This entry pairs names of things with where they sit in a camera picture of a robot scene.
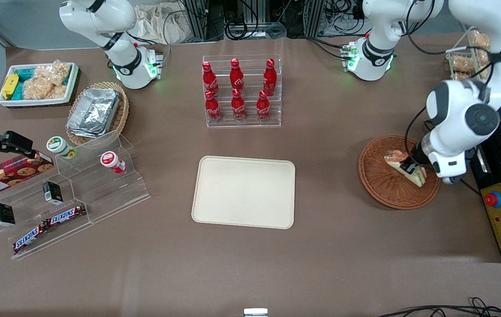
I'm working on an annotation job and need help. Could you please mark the foil containers in basket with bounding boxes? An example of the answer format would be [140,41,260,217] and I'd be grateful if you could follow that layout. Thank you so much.
[66,81,130,147]

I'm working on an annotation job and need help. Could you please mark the clear acrylic bottle rack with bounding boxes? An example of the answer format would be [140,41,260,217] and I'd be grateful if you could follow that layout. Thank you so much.
[202,54,282,129]

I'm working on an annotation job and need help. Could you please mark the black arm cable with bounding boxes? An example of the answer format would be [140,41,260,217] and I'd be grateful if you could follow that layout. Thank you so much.
[404,0,501,153]

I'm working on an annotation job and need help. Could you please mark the black control box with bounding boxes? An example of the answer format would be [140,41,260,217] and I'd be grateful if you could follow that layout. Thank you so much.
[470,121,501,263]

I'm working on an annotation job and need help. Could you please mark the black floor cables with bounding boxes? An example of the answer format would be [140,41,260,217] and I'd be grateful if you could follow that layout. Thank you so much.
[377,297,501,317]

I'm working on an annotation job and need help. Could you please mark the stack of foil trays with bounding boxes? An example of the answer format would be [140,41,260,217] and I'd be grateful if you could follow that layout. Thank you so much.
[66,87,121,138]

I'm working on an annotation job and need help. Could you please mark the clear bag of crackers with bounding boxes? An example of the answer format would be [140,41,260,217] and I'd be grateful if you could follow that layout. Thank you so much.
[22,79,67,100]
[34,60,73,86]

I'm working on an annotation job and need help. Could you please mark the white rectangular snack bin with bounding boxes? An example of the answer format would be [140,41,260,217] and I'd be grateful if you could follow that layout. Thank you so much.
[0,62,80,108]

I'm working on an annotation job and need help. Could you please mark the triangle sandwich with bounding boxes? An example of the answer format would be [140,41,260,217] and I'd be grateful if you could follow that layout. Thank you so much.
[384,150,428,188]

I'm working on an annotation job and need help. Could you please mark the clear acrylic stepped riser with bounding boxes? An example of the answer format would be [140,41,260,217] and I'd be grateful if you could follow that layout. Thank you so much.
[55,130,152,223]
[0,174,95,261]

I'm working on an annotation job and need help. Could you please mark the round brown wicker basket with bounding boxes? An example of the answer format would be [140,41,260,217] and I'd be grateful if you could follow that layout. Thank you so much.
[358,134,441,210]

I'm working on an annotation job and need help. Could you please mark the cream plastic tray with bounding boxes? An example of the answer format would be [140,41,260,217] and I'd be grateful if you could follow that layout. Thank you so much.
[191,155,296,230]

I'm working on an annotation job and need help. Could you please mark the green-lid white jar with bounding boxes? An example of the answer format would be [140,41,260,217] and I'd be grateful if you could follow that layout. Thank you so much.
[47,136,77,160]

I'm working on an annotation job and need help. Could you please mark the red tartan cookie box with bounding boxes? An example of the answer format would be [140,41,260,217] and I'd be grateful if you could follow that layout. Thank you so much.
[0,151,55,199]

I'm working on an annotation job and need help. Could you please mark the aluminium frame rack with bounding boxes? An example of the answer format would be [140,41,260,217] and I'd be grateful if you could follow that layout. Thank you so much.
[180,0,326,41]

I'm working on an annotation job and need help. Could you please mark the black base cable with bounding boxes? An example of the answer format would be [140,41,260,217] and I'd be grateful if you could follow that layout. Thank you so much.
[307,36,348,60]

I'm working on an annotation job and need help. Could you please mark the small black box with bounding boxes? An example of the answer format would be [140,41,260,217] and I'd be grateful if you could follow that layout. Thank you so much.
[42,181,63,205]
[0,203,16,228]

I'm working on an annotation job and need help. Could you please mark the red-lid white jar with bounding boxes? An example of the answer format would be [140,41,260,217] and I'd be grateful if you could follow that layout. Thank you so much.
[100,151,126,174]

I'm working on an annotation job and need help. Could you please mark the white cloth bag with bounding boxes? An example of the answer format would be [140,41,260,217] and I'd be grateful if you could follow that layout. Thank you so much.
[134,2,189,44]

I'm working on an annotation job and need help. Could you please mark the red cola bottle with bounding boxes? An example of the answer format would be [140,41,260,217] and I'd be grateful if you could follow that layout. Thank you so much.
[202,61,219,96]
[205,89,222,123]
[256,89,271,122]
[263,58,277,96]
[230,58,245,93]
[231,88,246,122]

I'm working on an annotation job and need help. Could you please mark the Snickers chocolate bar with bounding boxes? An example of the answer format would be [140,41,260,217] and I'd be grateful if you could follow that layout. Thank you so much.
[45,203,88,226]
[12,221,50,254]

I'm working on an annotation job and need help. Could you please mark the yellow snack packet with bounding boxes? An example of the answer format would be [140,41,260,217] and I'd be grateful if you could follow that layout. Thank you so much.
[2,74,20,100]

